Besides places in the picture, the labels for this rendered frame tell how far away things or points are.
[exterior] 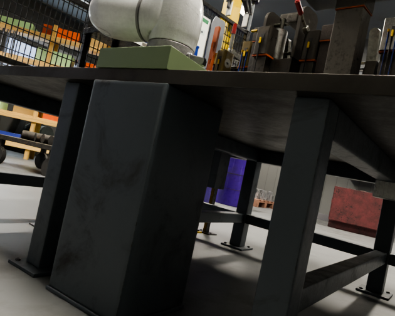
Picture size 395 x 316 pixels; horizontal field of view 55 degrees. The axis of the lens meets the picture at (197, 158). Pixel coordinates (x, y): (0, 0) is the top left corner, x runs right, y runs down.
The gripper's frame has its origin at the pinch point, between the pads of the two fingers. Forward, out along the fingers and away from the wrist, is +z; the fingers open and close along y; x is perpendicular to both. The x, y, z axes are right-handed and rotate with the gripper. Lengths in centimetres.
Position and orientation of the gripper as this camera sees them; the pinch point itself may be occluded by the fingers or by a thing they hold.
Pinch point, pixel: (236, 19)
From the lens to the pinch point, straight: 204.8
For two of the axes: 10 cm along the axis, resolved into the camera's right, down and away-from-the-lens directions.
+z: -2.1, 9.8, -0.3
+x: -7.1, -1.3, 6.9
